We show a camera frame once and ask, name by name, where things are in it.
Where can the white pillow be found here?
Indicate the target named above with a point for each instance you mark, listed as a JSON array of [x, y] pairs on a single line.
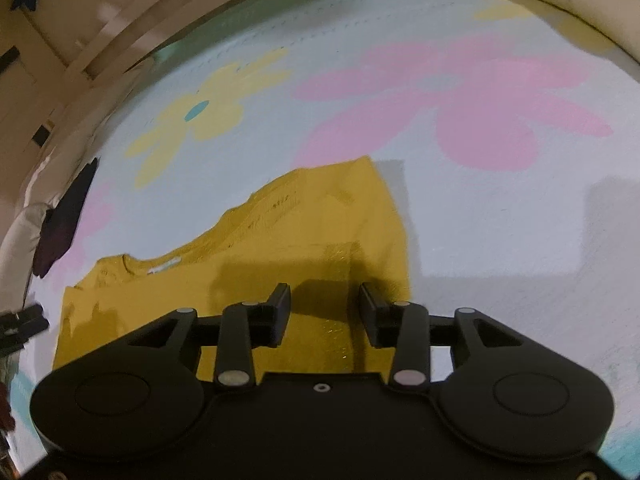
[[20, 255]]

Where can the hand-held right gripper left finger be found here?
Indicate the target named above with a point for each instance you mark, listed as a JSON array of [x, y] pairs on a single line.
[[280, 315]]

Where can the floral fleece blanket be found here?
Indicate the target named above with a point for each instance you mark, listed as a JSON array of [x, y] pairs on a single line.
[[450, 210]]

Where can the wooden headboard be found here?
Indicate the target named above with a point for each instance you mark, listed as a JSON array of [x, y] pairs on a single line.
[[150, 10]]

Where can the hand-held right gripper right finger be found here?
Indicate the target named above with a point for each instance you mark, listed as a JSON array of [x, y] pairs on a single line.
[[369, 312]]

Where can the dark purple folded cloth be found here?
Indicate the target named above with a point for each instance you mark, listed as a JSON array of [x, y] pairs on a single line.
[[62, 225]]

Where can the wall socket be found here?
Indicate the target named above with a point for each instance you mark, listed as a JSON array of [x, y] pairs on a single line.
[[41, 133]]

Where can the folded floral quilt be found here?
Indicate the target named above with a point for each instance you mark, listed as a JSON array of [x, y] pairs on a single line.
[[600, 0]]

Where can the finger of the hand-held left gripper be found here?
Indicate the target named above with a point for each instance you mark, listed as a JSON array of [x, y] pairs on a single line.
[[25, 322]]

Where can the yellow knit sweater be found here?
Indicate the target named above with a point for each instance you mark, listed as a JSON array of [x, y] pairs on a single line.
[[310, 220]]

